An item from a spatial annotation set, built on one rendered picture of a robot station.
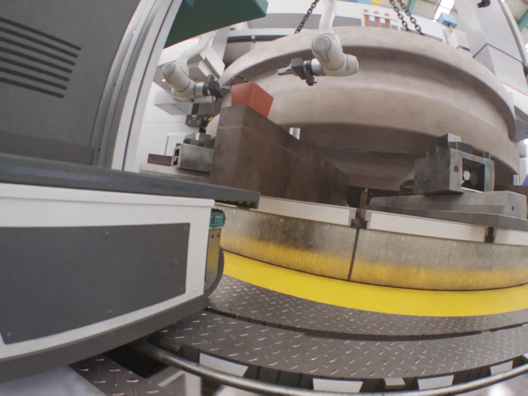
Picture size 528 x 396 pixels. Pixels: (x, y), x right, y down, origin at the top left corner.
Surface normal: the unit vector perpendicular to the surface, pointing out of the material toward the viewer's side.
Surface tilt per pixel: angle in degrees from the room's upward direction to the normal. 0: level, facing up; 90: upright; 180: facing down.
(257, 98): 97
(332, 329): 0
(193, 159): 90
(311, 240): 90
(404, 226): 90
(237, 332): 0
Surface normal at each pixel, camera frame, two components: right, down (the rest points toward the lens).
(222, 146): -0.52, -0.06
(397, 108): -0.30, -0.03
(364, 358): 0.13, -0.99
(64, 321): 0.90, 0.12
